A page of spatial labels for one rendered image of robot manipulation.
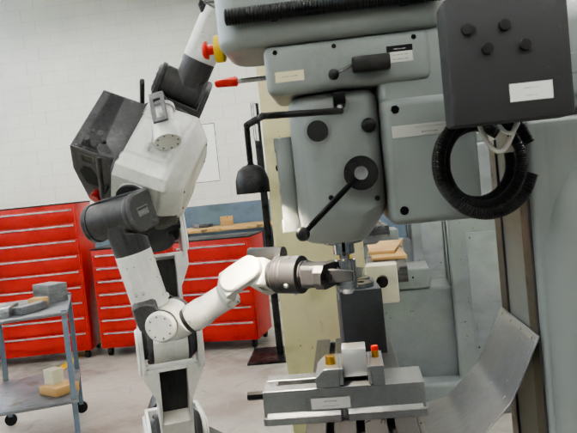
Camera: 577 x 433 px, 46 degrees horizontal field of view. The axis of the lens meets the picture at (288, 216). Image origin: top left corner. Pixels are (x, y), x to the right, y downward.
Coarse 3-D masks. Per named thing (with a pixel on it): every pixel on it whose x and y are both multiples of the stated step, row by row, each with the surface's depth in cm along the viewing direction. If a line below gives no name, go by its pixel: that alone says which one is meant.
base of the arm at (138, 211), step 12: (132, 192) 164; (144, 192) 168; (132, 204) 162; (144, 204) 166; (84, 216) 166; (132, 216) 161; (144, 216) 165; (156, 216) 170; (84, 228) 165; (132, 228) 162; (144, 228) 164; (96, 240) 168
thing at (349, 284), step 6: (348, 264) 151; (354, 264) 152; (348, 270) 151; (354, 270) 152; (342, 282) 152; (348, 282) 151; (354, 282) 152; (342, 288) 152; (348, 288) 151; (354, 288) 152
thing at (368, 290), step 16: (336, 288) 211; (368, 288) 196; (352, 304) 195; (368, 304) 195; (352, 320) 195; (368, 320) 195; (384, 320) 195; (352, 336) 195; (368, 336) 195; (384, 336) 195; (384, 352) 196
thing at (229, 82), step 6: (222, 78) 162; (228, 78) 162; (234, 78) 162; (240, 78) 162; (246, 78) 162; (252, 78) 162; (258, 78) 162; (264, 78) 162; (216, 84) 162; (222, 84) 162; (228, 84) 162; (234, 84) 162
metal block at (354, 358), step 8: (344, 344) 153; (352, 344) 152; (360, 344) 152; (344, 352) 148; (352, 352) 148; (360, 352) 148; (344, 360) 148; (352, 360) 148; (360, 360) 148; (344, 368) 148; (352, 368) 148; (360, 368) 148; (344, 376) 149
